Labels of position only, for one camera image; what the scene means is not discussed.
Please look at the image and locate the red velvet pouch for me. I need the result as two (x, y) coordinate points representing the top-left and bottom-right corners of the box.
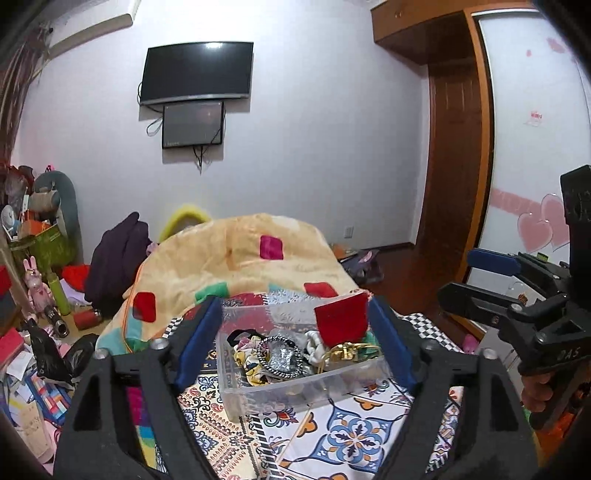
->
(315, 292), (369, 348)

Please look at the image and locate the floral green yellow cloth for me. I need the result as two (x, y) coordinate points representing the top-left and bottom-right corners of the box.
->
(233, 335), (270, 387)

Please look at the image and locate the clear plastic storage box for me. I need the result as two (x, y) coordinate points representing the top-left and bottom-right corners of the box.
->
(215, 291), (388, 420)

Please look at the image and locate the white fluffy cloth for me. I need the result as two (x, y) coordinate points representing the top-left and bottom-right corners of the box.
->
(304, 330), (329, 368)

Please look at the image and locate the white black-trimmed fabric pouch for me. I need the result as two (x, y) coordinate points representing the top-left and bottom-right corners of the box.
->
(226, 329), (266, 352)

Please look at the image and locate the person's right hand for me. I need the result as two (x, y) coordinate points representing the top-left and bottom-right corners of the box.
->
(521, 373), (553, 413)

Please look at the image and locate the brown wooden door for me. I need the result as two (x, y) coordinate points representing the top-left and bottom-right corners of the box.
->
(418, 60), (482, 289)

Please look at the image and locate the black plastic bag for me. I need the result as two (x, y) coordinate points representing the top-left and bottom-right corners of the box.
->
(25, 319), (98, 388)

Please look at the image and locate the bag on floor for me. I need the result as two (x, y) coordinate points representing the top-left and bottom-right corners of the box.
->
(339, 249), (384, 286)

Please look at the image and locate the black flashlight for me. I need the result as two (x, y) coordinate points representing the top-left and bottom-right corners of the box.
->
(43, 305), (69, 338)

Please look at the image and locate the red cylindrical can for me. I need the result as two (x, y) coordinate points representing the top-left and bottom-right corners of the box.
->
(72, 309), (102, 331)

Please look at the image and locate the pink rabbit toy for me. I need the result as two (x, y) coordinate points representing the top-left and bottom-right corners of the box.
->
(23, 256), (54, 314)

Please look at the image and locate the patterned patchwork bed cover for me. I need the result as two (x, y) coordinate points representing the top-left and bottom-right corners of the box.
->
(177, 290), (463, 479)

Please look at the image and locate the green bottle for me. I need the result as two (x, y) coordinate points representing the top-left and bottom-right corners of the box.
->
(47, 272), (71, 316)

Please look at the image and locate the red cushion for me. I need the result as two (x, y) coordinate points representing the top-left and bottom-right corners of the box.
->
(61, 264), (90, 292)

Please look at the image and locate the white wardrobe sliding door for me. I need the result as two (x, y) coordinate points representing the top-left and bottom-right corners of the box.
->
(474, 9), (590, 264)

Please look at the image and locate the dark purple jacket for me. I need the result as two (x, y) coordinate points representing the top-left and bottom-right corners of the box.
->
(84, 212), (151, 318)

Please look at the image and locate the green cardboard box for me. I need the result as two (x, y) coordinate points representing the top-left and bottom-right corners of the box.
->
(9, 225), (77, 276)

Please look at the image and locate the beige patchwork fleece blanket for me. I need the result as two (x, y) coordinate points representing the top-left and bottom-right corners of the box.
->
(96, 213), (356, 355)

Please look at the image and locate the yellow green plush item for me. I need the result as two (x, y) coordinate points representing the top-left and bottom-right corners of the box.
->
(158, 204), (211, 243)

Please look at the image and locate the grey plush toy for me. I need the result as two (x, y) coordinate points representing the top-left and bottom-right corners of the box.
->
(28, 170), (81, 264)

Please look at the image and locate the wooden overhead cabinet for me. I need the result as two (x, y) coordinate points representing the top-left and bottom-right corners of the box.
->
(370, 0), (533, 65)

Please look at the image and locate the striped brown curtain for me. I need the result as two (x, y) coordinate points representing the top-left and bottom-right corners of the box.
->
(1, 24), (52, 168)

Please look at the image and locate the wall power socket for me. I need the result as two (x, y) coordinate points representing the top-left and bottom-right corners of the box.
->
(344, 226), (355, 239)

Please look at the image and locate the small wall monitor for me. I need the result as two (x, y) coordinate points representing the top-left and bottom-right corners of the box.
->
(162, 101), (225, 149)

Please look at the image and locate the large wall television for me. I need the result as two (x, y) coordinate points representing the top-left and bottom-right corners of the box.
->
(139, 42), (253, 106)

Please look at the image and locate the white wall air conditioner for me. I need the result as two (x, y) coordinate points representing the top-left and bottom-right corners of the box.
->
(48, 0), (141, 60)

